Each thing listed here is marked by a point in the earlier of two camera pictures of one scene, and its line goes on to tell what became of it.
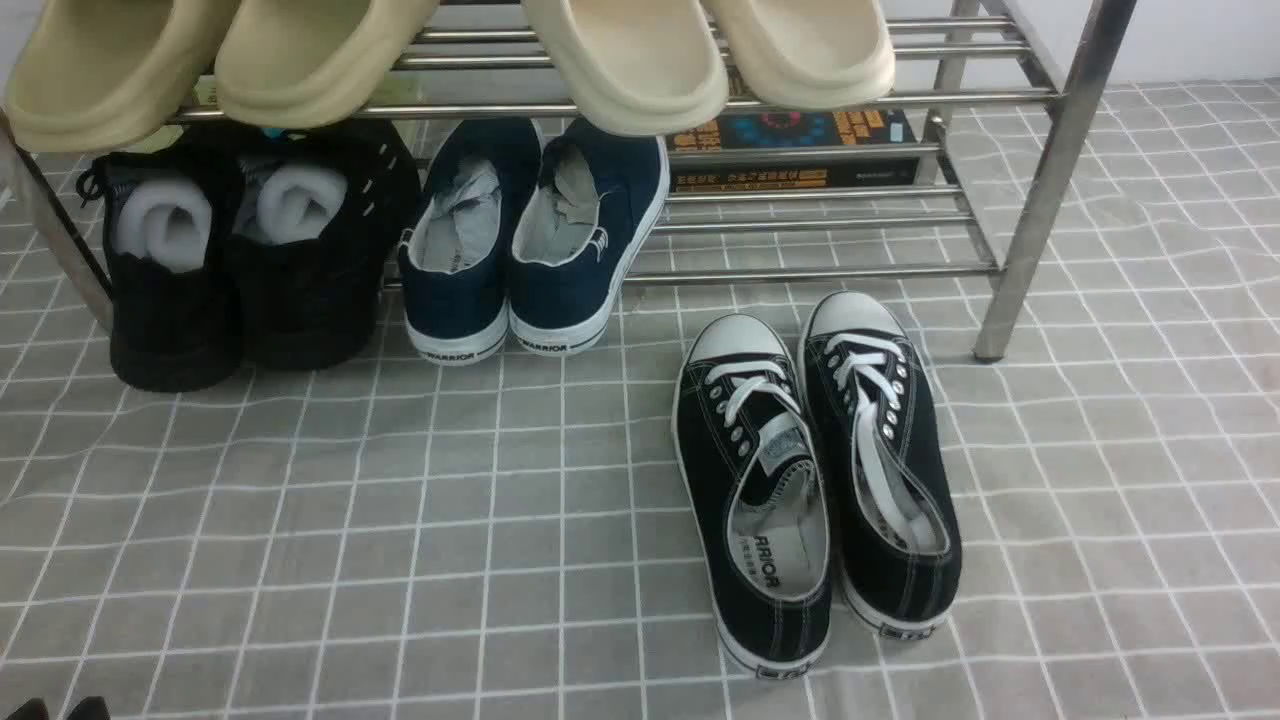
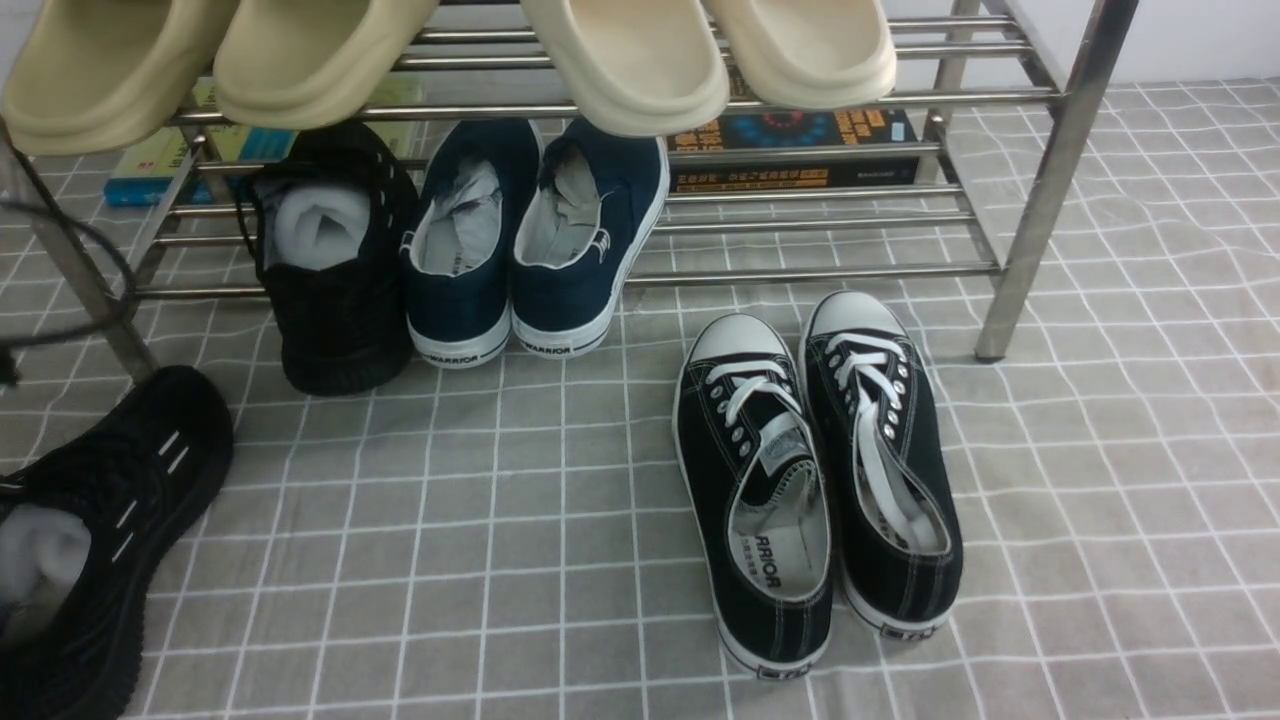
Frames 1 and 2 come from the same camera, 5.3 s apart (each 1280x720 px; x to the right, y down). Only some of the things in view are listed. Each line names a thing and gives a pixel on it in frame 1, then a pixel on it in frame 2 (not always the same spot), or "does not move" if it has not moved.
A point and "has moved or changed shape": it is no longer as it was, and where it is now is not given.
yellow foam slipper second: [311, 64] does not move
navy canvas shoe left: [456, 241] does not move
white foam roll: [166, 220] to [43, 555]
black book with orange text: [813, 127] does not move
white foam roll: [297, 202] to [319, 227]
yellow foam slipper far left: [100, 75] does not move
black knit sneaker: [317, 305] has moved or changed shape
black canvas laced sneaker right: [878, 432] does not move
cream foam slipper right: [810, 55] does not move
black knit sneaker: [174, 330] to [135, 476]
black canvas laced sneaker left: [755, 480] does not move
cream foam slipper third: [639, 67] does not move
